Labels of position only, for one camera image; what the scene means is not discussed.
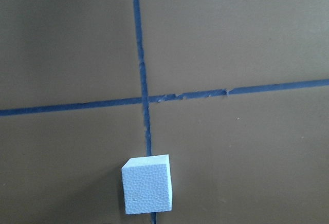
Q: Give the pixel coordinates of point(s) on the light blue foam block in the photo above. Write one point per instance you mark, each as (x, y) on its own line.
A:
(147, 185)

